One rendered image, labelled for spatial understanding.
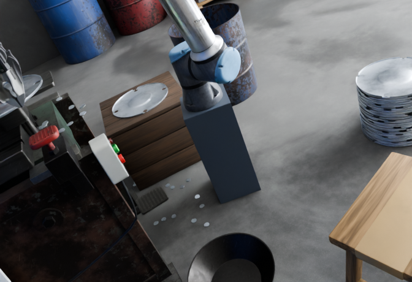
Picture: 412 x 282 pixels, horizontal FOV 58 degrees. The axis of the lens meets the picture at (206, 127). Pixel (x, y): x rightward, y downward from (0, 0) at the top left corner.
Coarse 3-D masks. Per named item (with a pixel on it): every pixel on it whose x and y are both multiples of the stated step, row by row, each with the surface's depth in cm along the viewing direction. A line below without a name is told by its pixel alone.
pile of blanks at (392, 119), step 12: (360, 96) 151; (372, 96) 144; (408, 96) 137; (360, 108) 157; (372, 108) 147; (384, 108) 143; (396, 108) 141; (408, 108) 140; (360, 120) 162; (372, 120) 151; (384, 120) 146; (396, 120) 144; (408, 120) 143; (372, 132) 155; (384, 132) 151; (396, 132) 147; (408, 132) 146; (384, 144) 154; (396, 144) 151; (408, 144) 151
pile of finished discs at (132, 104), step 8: (144, 88) 191; (152, 88) 188; (160, 88) 185; (128, 96) 190; (136, 96) 185; (144, 96) 182; (152, 96) 180; (160, 96) 178; (120, 104) 185; (128, 104) 181; (136, 104) 178; (144, 104) 177; (152, 104) 174; (120, 112) 178; (128, 112) 175; (136, 112) 173; (144, 112) 170
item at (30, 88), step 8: (24, 80) 120; (32, 80) 117; (40, 80) 115; (8, 88) 119; (24, 88) 114; (32, 88) 111; (16, 96) 110; (0, 104) 107; (8, 104) 107; (0, 112) 104; (8, 112) 101
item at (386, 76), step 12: (384, 60) 160; (396, 60) 157; (408, 60) 154; (360, 72) 158; (372, 72) 155; (384, 72) 152; (396, 72) 149; (408, 72) 146; (360, 84) 152; (372, 84) 149; (384, 84) 146; (396, 84) 144; (408, 84) 142; (384, 96) 141; (396, 96) 138
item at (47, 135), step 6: (54, 126) 90; (42, 132) 89; (48, 132) 88; (54, 132) 87; (30, 138) 89; (36, 138) 88; (42, 138) 87; (48, 138) 86; (54, 138) 87; (30, 144) 86; (36, 144) 86; (42, 144) 86; (48, 144) 89
